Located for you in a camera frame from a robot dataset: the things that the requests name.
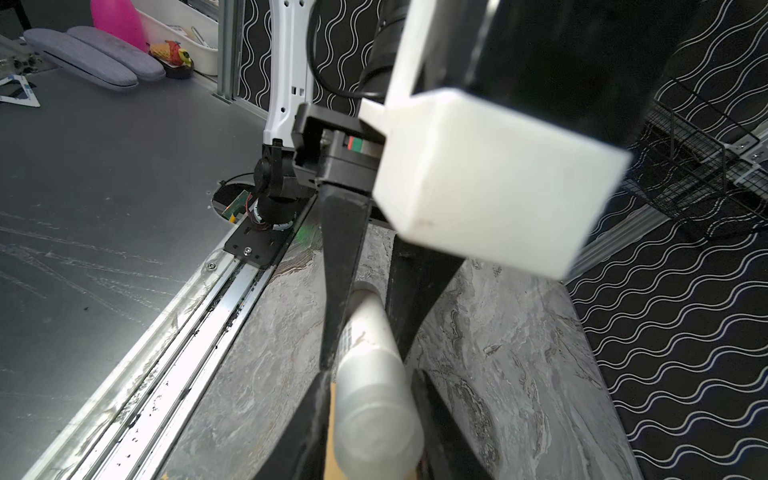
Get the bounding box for white storage tray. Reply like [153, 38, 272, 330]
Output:
[133, 0, 219, 76]

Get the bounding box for thin black left cable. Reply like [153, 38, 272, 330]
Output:
[305, 0, 385, 102]

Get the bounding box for grey padded cushion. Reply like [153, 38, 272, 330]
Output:
[23, 28, 139, 91]
[67, 26, 165, 82]

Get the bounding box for brown paper envelope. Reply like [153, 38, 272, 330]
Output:
[322, 383, 421, 480]

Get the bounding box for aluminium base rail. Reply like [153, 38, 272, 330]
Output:
[23, 191, 319, 480]

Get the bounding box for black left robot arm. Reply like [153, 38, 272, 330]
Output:
[253, 1, 698, 370]

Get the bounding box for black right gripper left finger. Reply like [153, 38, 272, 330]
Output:
[253, 371, 332, 480]

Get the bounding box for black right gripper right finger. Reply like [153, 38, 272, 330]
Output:
[411, 370, 492, 480]

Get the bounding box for white glue stick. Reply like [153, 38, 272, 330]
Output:
[333, 281, 424, 479]

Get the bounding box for black wire basket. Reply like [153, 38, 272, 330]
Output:
[621, 78, 767, 241]

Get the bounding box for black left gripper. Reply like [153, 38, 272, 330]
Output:
[291, 103, 465, 370]

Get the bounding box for pink plastic object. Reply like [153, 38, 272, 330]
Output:
[90, 0, 148, 52]

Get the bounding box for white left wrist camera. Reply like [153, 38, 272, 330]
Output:
[359, 1, 630, 280]

